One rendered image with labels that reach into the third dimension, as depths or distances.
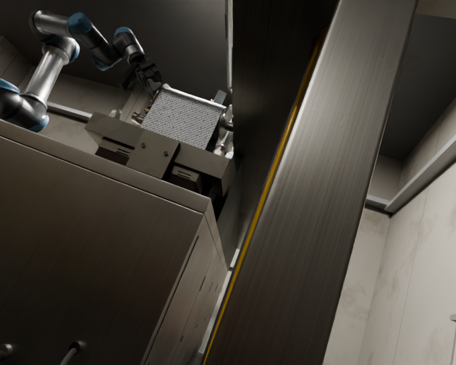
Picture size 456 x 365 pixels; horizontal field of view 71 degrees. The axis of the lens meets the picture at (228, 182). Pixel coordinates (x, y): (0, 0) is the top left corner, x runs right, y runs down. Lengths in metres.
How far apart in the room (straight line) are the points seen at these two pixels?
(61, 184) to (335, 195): 0.71
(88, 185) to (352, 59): 0.67
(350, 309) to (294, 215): 4.03
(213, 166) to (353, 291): 3.56
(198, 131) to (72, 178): 0.45
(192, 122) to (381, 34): 0.88
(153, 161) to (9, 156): 0.34
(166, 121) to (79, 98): 5.14
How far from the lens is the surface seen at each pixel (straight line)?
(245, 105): 0.81
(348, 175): 0.22
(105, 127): 0.94
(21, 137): 0.95
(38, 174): 0.88
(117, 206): 0.78
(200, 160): 0.84
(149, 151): 0.85
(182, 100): 1.17
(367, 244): 4.36
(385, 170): 4.74
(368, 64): 0.27
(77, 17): 1.41
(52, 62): 1.72
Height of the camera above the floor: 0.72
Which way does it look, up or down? 18 degrees up
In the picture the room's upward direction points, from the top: 22 degrees clockwise
